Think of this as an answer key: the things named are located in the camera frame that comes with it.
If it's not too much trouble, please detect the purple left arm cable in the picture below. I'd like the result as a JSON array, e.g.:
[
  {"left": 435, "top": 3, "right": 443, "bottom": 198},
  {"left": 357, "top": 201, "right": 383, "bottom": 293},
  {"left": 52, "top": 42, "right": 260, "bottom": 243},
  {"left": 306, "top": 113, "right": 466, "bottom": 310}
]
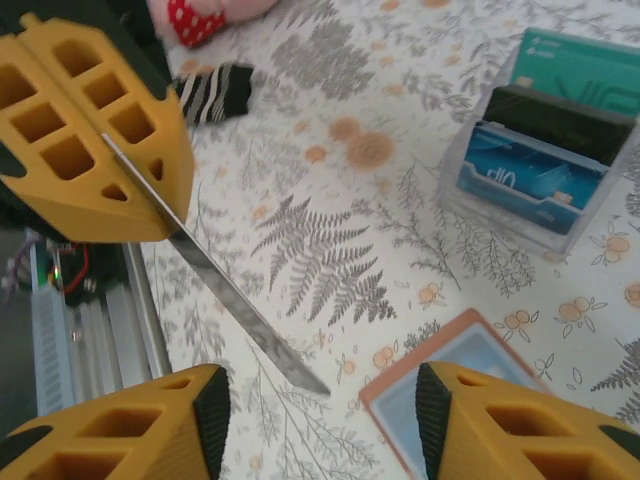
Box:
[{"left": 0, "top": 243, "right": 32, "bottom": 301}]

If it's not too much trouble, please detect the pink plush doll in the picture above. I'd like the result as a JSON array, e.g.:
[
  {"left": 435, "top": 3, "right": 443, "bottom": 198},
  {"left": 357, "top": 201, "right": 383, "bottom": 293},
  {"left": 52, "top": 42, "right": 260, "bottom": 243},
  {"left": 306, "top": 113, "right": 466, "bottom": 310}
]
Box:
[{"left": 147, "top": 0, "right": 279, "bottom": 50}]

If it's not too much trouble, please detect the blue credit card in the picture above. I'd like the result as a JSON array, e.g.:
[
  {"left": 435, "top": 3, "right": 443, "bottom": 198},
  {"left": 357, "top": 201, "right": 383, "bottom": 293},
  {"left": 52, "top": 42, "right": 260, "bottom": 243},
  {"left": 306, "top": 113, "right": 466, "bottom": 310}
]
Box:
[
  {"left": 458, "top": 163, "right": 585, "bottom": 237},
  {"left": 462, "top": 121, "right": 610, "bottom": 211}
]

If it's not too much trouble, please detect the floral table cloth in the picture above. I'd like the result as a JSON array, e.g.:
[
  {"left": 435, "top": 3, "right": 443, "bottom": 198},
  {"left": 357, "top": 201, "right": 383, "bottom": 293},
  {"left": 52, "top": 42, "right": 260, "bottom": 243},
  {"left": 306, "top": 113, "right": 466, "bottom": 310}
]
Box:
[{"left": 139, "top": 0, "right": 640, "bottom": 480}]

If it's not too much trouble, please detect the black credit card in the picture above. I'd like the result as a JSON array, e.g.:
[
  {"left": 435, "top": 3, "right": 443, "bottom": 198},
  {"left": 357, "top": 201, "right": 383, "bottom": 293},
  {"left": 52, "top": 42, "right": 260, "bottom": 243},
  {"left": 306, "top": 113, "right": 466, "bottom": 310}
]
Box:
[{"left": 483, "top": 83, "right": 639, "bottom": 169}]

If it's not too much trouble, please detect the teal credit card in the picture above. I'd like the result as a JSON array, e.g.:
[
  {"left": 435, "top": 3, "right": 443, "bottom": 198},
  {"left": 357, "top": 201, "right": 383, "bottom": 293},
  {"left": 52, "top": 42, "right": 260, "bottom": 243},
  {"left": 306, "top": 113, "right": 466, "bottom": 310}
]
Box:
[
  {"left": 519, "top": 27, "right": 640, "bottom": 76},
  {"left": 509, "top": 42, "right": 640, "bottom": 119}
]

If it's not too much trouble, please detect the aluminium extrusion frame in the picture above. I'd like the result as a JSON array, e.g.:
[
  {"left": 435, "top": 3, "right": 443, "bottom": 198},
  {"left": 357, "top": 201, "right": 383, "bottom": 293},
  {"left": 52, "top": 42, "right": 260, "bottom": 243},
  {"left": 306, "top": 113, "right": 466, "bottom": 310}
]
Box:
[{"left": 29, "top": 239, "right": 174, "bottom": 416}]

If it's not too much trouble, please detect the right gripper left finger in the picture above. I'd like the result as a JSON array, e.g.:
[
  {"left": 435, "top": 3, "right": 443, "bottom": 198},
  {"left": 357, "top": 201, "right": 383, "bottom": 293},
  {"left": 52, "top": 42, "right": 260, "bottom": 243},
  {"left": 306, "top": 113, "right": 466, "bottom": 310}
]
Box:
[{"left": 0, "top": 363, "right": 232, "bottom": 480}]

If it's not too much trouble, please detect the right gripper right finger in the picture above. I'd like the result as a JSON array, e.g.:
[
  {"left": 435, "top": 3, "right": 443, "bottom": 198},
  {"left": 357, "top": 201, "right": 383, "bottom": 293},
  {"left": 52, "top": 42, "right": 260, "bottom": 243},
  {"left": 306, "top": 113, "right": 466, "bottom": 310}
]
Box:
[{"left": 414, "top": 360, "right": 640, "bottom": 480}]

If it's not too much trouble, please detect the black white striped sock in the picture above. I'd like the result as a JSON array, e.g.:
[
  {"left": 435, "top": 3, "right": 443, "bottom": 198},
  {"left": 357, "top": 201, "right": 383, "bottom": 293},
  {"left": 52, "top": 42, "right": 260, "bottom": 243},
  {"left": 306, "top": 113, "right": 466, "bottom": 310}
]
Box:
[{"left": 172, "top": 62, "right": 255, "bottom": 127}]

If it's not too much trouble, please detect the thin metal blade card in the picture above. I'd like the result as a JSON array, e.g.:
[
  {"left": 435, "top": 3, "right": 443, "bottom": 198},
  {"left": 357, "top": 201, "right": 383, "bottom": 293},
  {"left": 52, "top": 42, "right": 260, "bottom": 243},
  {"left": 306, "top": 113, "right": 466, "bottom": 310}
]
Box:
[{"left": 101, "top": 132, "right": 332, "bottom": 397}]

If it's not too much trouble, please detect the slotted grey cable duct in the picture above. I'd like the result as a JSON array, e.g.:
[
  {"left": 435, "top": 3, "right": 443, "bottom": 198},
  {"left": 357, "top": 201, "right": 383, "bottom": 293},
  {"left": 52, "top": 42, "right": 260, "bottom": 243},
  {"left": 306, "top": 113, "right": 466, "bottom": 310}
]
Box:
[{"left": 29, "top": 284, "right": 76, "bottom": 416}]

